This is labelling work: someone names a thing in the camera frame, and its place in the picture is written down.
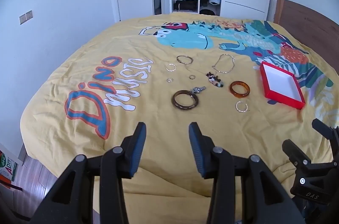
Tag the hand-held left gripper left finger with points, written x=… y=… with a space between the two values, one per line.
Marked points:
x=138 y=144

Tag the black item on wardrobe floor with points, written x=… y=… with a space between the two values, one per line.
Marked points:
x=206 y=11

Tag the dark brown bangle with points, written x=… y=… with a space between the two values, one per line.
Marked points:
x=185 y=107

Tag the wooden headboard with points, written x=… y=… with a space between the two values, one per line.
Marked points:
x=304 y=20

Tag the folded dark clothes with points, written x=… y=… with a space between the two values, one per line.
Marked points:
x=186 y=4

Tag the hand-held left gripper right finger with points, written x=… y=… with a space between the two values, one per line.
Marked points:
x=196 y=144

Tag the amber resin bangle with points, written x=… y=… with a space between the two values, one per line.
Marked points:
x=238 y=95

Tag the red jewelry box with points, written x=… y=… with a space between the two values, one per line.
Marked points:
x=280 y=82

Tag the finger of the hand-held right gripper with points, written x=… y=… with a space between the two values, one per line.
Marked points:
x=321 y=127
x=296 y=152

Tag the small silver rings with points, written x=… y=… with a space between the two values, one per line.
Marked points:
x=169 y=80

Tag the silver hoop earrings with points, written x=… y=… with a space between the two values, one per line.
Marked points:
x=237 y=107

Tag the thin metal bangle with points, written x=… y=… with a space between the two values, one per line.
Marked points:
x=177 y=59

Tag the dark blue cloth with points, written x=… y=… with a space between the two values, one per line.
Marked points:
x=312 y=213

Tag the wall light switches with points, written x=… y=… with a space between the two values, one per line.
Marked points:
x=26 y=16

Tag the yellow dinosaur printed blanket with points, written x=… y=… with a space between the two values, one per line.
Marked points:
x=148 y=107

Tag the printed cardboard box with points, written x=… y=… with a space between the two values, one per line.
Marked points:
x=8 y=165

